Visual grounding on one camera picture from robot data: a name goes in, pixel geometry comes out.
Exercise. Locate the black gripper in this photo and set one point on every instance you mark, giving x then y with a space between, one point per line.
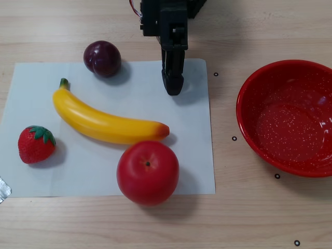
173 55

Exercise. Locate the yellow toy banana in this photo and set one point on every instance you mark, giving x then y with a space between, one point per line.
103 124

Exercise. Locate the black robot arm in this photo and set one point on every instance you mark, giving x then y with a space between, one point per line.
195 6

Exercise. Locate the red speckled bowl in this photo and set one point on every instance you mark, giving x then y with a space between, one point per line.
285 129

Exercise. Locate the purple toy plum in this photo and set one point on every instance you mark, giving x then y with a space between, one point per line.
102 58

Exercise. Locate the red toy apple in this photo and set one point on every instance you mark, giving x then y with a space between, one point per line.
147 173

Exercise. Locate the white paper sheet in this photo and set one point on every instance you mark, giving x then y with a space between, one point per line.
103 168

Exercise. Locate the red toy strawberry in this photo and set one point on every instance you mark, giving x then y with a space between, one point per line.
35 147

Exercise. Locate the grey duct tape piece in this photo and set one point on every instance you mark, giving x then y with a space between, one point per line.
3 190

